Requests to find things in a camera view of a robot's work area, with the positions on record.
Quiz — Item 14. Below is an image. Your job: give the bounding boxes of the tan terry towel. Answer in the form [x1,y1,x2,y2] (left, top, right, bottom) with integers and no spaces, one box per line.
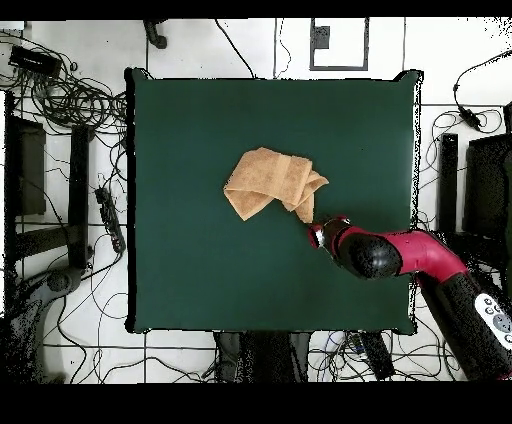
[222,146,330,224]

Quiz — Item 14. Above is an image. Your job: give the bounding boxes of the dark flat panel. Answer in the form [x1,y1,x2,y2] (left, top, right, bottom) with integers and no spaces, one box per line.
[462,133,512,242]
[4,91,48,218]

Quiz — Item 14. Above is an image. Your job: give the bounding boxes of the black table base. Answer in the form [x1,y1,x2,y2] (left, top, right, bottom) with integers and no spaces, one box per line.
[215,330,311,383]

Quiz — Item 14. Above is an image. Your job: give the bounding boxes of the black power strip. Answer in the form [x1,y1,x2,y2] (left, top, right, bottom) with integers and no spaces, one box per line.
[94,186,127,254]
[357,331,396,381]

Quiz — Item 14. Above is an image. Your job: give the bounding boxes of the dark green table cloth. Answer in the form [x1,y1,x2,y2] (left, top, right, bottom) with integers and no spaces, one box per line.
[125,67,423,335]

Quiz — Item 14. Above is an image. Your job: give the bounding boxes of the black upright stand beam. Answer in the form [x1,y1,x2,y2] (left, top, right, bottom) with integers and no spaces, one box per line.
[436,133,460,235]

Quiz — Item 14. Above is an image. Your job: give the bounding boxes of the small gray square plate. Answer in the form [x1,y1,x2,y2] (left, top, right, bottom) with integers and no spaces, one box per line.
[312,25,332,50]

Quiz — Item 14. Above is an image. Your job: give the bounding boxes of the person's dark shoe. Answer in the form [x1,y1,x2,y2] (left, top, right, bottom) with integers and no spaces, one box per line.
[142,18,168,50]

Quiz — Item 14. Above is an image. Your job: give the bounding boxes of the gray tripod base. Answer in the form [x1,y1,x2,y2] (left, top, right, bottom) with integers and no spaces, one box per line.
[7,266,85,383]

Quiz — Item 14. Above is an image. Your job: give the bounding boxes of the black box device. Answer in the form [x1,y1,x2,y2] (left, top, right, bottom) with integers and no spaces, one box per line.
[8,44,64,78]

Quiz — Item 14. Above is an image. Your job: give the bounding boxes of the gray square floor frame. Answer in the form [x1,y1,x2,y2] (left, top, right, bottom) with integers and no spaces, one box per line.
[309,17,370,72]

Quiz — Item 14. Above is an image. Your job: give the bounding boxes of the thin black cable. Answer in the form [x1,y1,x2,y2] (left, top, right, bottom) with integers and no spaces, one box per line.
[273,17,293,80]

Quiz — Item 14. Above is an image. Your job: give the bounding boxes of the black power adapter with cable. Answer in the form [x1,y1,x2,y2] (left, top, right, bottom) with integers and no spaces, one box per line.
[452,49,512,132]

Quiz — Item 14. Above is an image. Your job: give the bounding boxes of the long black cable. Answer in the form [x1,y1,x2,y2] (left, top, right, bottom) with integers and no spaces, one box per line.
[214,18,256,80]

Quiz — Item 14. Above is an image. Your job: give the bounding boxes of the black stand frame beam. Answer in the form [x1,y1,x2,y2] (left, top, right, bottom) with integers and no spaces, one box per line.
[15,125,95,270]

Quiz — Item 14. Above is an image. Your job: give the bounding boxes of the tangled black cables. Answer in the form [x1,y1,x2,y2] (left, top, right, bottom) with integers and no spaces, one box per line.
[0,31,129,137]

